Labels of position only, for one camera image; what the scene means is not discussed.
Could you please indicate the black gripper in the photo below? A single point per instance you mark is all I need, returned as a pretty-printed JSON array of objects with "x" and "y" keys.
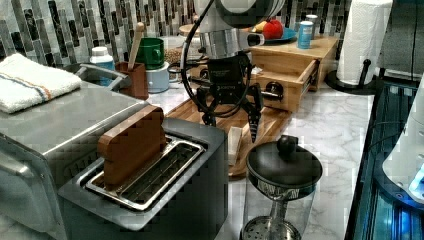
[{"x": 229, "y": 78}]

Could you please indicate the butter stick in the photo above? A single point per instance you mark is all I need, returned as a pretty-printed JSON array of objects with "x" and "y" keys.
[{"x": 234, "y": 137}]

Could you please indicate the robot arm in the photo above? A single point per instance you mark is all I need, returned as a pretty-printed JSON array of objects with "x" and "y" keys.
[{"x": 222, "y": 24}]

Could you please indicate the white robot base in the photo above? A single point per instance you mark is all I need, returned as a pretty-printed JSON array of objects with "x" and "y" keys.
[{"x": 404, "y": 166}]

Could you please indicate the wooden cutting board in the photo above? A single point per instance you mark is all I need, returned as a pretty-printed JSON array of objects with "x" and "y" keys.
[{"x": 272, "y": 122}]

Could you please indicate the open bamboo drawer box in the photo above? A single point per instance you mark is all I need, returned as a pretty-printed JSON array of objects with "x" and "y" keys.
[{"x": 288, "y": 72}]

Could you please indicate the glass french press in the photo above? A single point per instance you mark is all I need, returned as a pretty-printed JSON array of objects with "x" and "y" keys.
[{"x": 280, "y": 187}]

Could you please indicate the yellow toy banana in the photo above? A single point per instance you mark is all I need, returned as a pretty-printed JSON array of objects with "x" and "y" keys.
[{"x": 259, "y": 27}]

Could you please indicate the silver toaster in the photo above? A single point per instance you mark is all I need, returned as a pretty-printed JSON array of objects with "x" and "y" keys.
[{"x": 184, "y": 196}]

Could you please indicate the red toy apple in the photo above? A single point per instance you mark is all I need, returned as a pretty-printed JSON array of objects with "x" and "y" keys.
[{"x": 273, "y": 29}]

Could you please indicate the blue plate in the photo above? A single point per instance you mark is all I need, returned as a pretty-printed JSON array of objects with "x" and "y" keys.
[{"x": 288, "y": 35}]

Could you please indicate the round wooden lid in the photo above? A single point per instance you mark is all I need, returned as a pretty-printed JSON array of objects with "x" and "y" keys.
[{"x": 184, "y": 30}]

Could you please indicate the brown utensil holder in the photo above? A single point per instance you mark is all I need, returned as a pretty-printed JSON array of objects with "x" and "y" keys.
[{"x": 138, "y": 82}]

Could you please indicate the wooden toast slice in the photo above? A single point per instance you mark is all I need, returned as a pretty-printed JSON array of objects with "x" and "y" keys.
[{"x": 131, "y": 146}]

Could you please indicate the green mug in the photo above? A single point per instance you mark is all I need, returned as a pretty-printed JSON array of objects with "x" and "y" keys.
[{"x": 151, "y": 53}]

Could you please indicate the blue salt canister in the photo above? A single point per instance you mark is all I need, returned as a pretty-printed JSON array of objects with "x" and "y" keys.
[{"x": 304, "y": 35}]

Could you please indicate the grey pepper shaker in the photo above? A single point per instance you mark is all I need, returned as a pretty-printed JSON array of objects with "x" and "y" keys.
[{"x": 313, "y": 19}]

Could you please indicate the blue milk carton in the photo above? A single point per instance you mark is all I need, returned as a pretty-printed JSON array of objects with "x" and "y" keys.
[{"x": 100, "y": 57}]

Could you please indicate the paper towel roll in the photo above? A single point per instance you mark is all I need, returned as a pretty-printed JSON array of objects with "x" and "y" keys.
[{"x": 364, "y": 35}]

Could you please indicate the silver toaster oven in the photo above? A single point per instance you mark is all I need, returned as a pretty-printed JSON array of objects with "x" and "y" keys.
[{"x": 45, "y": 146}]

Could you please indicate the white striped towel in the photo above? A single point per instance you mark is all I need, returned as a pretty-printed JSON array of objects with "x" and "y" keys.
[{"x": 25, "y": 83}]

